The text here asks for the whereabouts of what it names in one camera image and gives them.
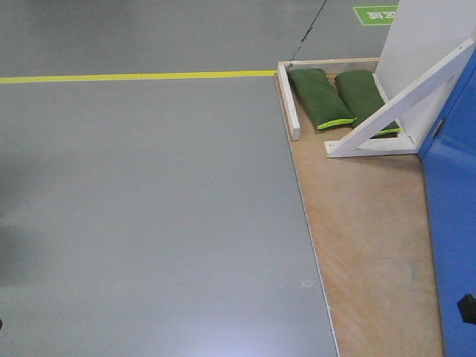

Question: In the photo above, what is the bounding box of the green floor sign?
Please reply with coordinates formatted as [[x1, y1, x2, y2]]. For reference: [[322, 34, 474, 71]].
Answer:
[[353, 5, 398, 26]]

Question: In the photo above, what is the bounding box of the black anchor rope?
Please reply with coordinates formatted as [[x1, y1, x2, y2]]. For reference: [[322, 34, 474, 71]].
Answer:
[[286, 0, 329, 71]]

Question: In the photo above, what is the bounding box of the white triangular brace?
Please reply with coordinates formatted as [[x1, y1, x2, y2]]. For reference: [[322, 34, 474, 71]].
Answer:
[[324, 36, 475, 158]]

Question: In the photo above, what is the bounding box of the right green sandbag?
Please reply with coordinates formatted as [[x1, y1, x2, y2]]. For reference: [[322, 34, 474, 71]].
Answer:
[[335, 70, 385, 129]]

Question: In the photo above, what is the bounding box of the plywood base platform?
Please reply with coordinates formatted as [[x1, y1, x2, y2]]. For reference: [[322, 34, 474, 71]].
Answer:
[[290, 92, 443, 356]]

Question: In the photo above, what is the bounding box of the yellow floor tape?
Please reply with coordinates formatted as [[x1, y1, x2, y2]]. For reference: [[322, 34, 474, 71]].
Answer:
[[1, 70, 277, 84]]

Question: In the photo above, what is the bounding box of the metal door latch plate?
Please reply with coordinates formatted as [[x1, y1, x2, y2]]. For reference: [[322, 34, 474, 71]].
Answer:
[[431, 118, 446, 138]]

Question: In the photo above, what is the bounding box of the left green sandbag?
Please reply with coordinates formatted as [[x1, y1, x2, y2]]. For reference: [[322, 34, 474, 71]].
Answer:
[[288, 68, 356, 131]]

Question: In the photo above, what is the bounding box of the white border beam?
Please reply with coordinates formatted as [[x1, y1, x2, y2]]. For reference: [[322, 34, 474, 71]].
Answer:
[[277, 62, 300, 141]]

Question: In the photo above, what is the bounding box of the black robot part right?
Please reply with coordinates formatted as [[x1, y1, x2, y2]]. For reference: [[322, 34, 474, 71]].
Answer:
[[457, 294, 476, 324]]

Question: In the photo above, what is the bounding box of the white wall panel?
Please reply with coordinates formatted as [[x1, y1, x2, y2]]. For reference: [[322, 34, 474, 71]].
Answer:
[[376, 0, 475, 151]]

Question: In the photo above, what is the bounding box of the blue door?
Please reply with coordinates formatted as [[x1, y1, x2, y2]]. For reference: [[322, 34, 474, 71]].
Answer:
[[418, 57, 475, 356]]

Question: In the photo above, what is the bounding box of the green sandbag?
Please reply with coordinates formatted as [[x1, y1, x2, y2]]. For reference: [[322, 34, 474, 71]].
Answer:
[[335, 70, 385, 129], [288, 68, 356, 131]]

